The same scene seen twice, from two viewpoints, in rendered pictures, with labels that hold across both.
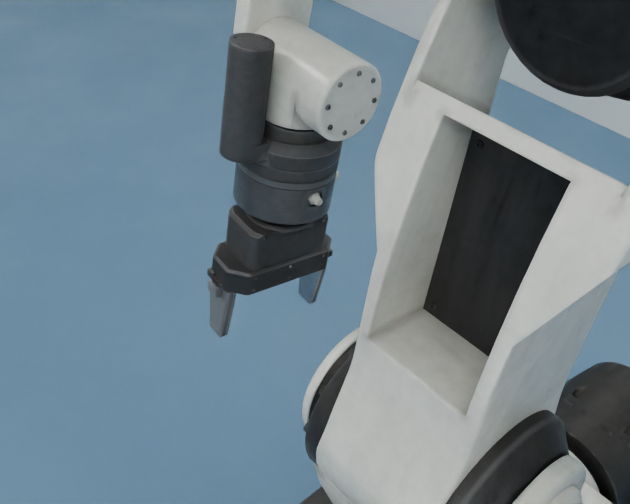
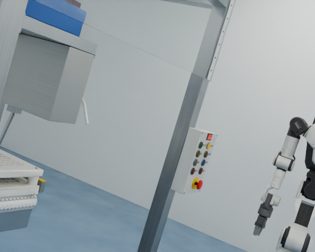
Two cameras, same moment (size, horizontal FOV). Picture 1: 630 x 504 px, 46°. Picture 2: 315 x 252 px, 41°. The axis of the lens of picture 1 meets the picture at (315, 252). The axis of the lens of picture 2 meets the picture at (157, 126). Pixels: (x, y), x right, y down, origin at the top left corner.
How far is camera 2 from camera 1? 2.59 m
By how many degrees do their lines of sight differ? 44
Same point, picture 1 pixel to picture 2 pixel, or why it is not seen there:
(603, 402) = not seen: outside the picture
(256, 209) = (265, 215)
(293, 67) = (273, 197)
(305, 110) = (275, 202)
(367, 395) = (294, 229)
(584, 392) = not seen: outside the picture
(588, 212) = not seen: outside the picture
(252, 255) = (263, 221)
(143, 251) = not seen: outside the picture
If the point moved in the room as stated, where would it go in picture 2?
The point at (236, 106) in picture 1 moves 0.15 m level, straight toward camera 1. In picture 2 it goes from (269, 200) to (286, 209)
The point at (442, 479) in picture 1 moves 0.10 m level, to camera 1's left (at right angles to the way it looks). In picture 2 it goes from (305, 235) to (293, 233)
